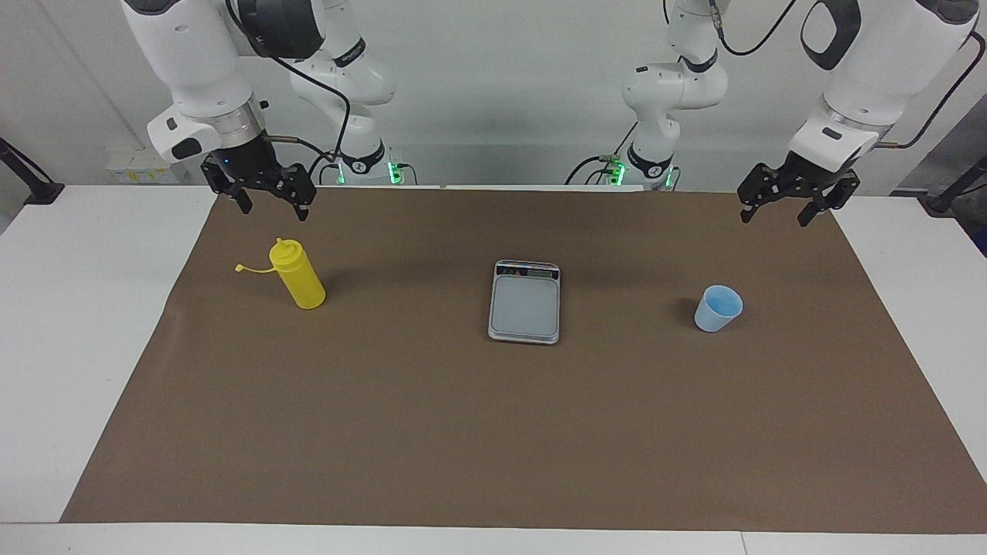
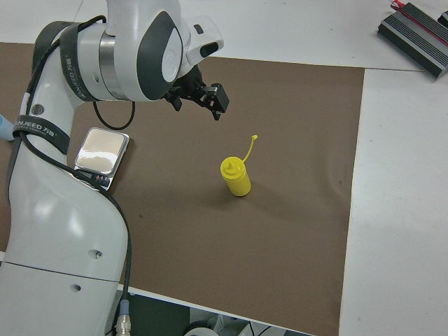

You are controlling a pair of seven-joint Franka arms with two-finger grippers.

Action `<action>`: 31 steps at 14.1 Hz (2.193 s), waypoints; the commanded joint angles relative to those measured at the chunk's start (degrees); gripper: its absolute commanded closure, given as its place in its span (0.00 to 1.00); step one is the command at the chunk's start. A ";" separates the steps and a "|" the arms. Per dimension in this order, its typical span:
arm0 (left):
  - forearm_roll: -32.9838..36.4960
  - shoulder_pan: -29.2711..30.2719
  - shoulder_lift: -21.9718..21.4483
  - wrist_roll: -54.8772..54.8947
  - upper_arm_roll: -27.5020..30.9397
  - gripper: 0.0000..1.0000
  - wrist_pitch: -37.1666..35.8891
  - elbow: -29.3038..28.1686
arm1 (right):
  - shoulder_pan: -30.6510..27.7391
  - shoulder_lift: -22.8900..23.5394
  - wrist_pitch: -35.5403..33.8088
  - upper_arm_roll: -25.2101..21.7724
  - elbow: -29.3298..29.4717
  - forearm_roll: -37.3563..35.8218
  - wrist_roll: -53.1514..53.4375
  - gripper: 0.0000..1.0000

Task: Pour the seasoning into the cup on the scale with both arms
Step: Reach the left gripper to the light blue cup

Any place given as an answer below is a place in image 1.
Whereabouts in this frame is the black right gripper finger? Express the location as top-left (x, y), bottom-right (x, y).
top-left (202, 154), bottom-right (254, 215)
top-left (271, 163), bottom-right (317, 222)

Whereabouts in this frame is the black stand clamp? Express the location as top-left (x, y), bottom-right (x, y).
top-left (918, 154), bottom-right (987, 215)
top-left (0, 137), bottom-right (65, 205)

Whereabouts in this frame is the brown table mat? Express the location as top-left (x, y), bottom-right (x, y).
top-left (60, 187), bottom-right (987, 534)

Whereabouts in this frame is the silver digital kitchen scale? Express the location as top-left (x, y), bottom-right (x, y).
top-left (487, 260), bottom-right (561, 345)

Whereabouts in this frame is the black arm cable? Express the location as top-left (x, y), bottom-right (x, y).
top-left (708, 0), bottom-right (987, 151)
top-left (224, 0), bottom-right (352, 174)

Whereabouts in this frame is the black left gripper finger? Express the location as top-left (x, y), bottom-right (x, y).
top-left (738, 163), bottom-right (783, 223)
top-left (798, 171), bottom-right (861, 227)

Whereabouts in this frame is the black base cable bundle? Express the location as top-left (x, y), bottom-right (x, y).
top-left (307, 150), bottom-right (419, 186)
top-left (564, 122), bottom-right (679, 190)

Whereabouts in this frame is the light blue plastic cup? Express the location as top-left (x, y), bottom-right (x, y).
top-left (694, 284), bottom-right (744, 334)

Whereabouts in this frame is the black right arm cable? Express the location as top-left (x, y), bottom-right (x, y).
top-left (224, 0), bottom-right (352, 174)

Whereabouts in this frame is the yellow squeeze bottle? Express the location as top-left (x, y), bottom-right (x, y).
top-left (235, 238), bottom-right (326, 311)

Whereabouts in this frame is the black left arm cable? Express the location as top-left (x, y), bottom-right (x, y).
top-left (708, 0), bottom-right (987, 151)

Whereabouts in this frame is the white wall socket strip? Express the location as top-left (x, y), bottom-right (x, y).
top-left (106, 150), bottom-right (180, 184)

